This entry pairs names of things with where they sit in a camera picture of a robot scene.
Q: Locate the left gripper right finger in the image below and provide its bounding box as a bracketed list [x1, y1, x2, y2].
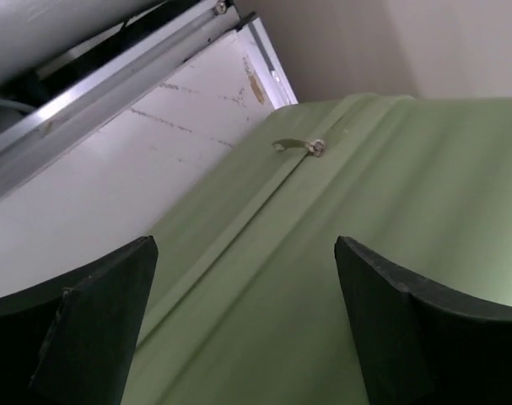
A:
[334, 237, 512, 404]

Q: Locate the green hard-shell suitcase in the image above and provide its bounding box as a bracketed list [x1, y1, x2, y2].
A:
[122, 94, 512, 404]

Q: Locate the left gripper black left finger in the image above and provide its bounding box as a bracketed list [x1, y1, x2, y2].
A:
[0, 236, 159, 404]

